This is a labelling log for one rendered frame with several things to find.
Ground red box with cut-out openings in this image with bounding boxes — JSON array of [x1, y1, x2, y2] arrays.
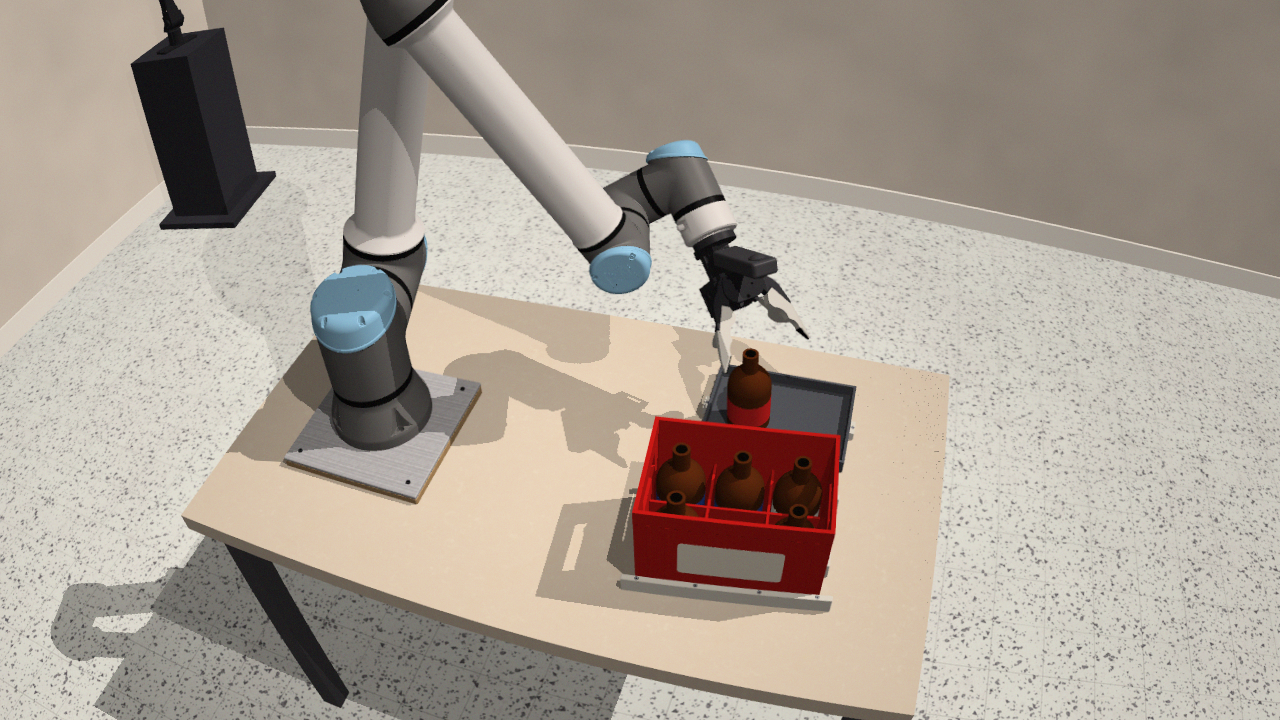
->
[[632, 416, 840, 594]]

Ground brown bottle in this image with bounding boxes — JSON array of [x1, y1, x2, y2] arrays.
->
[[657, 443, 707, 505], [727, 348, 772, 428], [774, 503, 817, 529], [657, 489, 699, 518], [714, 450, 765, 511], [771, 456, 822, 518]]

